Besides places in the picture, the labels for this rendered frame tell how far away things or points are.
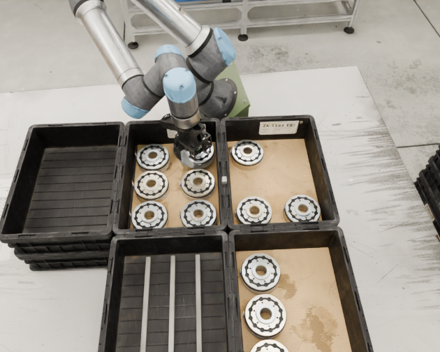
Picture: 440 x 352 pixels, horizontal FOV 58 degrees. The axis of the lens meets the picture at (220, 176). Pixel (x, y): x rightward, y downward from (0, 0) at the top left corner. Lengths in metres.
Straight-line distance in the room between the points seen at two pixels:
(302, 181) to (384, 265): 0.36
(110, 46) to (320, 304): 0.89
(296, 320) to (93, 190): 0.70
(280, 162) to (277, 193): 0.12
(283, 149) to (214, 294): 0.54
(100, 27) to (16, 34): 2.39
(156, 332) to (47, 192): 0.56
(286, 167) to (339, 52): 1.99
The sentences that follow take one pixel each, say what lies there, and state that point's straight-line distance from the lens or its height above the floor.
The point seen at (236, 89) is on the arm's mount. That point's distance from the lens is 1.47.
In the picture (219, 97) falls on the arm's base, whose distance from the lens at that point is 1.44.
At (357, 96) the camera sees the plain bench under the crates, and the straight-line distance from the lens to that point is 1.77.
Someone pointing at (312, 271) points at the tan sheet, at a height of 0.83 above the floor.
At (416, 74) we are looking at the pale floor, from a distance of 3.17.
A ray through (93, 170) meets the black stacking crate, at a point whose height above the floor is 0.83.
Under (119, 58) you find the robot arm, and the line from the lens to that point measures 1.16.
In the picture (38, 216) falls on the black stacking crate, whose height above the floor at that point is 0.83.
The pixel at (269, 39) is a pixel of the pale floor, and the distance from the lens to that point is 3.19.
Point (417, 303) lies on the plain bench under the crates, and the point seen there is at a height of 0.70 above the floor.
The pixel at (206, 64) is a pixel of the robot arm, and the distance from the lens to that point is 1.33.
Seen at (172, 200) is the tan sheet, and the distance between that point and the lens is 1.21.
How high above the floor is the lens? 1.85
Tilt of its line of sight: 55 degrees down
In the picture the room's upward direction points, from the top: straight up
